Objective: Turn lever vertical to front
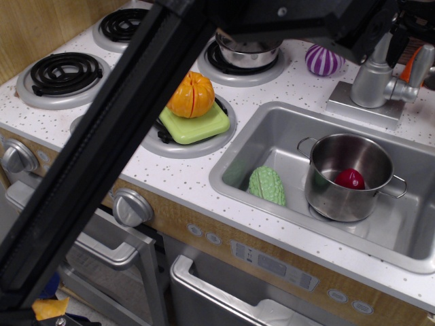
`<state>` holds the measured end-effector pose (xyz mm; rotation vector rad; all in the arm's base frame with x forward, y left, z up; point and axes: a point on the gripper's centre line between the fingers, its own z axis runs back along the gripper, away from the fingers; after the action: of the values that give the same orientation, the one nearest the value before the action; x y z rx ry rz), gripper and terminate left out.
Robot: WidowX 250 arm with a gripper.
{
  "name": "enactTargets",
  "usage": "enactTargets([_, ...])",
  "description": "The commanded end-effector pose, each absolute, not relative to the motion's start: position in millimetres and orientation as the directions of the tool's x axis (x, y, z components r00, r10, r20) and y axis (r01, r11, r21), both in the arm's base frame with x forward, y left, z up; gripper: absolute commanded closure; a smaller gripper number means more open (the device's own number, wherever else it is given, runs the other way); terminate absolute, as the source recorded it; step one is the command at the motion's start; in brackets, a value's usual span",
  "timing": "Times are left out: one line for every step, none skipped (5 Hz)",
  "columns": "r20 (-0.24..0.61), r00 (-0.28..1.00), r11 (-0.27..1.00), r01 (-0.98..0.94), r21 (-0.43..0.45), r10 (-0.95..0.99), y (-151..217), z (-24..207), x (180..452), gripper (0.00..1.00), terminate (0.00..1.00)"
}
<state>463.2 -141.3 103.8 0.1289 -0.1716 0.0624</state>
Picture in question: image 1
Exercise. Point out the red toy fruit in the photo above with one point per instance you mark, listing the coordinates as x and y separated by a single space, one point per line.
351 179

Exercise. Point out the green square toy plate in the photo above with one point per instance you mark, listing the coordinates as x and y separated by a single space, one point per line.
186 131

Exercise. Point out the black coil burner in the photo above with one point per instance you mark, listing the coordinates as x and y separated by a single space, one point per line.
160 142
211 64
115 31
62 81

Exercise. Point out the green toy bitter melon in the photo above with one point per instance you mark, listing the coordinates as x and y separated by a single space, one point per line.
265 183

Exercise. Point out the grey control panel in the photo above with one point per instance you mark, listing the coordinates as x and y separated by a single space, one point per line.
274 266

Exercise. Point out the silver faucet lever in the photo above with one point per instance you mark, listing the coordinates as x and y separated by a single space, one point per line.
406 87

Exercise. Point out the silver toy faucet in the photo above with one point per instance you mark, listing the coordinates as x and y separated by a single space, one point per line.
364 100

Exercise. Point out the silver oven door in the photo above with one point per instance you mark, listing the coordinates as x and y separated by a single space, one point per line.
115 270

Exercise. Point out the silver stove knob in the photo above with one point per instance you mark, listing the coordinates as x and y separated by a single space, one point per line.
18 157
131 209

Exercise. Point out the silver stove knob right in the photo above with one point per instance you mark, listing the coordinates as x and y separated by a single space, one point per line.
131 209

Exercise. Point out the purple striped toy ball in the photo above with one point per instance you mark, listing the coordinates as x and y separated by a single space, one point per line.
323 62

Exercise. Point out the silver dishwasher door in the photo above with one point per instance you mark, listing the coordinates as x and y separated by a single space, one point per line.
208 292

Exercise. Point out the black coil burner front right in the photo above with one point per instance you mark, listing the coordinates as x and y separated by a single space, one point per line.
160 142

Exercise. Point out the steel pot in sink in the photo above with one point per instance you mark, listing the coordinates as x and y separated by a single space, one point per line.
330 155

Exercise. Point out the black coil burner back right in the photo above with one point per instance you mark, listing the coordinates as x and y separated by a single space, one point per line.
211 64

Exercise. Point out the silver toy sink basin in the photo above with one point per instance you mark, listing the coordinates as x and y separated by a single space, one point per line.
399 231

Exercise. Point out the silver stove knob left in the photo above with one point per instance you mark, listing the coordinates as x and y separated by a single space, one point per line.
18 157

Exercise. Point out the black coil burner front left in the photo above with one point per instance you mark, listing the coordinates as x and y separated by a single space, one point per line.
62 81

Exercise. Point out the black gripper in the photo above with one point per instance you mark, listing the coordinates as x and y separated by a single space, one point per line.
362 25

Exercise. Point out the black coil burner back left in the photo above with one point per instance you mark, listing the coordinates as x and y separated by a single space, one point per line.
115 31

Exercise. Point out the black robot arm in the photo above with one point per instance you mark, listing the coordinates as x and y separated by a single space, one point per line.
364 287

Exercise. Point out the orange object behind faucet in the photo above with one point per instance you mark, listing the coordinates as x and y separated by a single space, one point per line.
414 71

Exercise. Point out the orange toy pumpkin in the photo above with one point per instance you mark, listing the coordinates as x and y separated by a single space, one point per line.
193 98

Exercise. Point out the small steel pot on burner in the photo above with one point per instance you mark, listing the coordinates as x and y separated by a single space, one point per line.
247 54

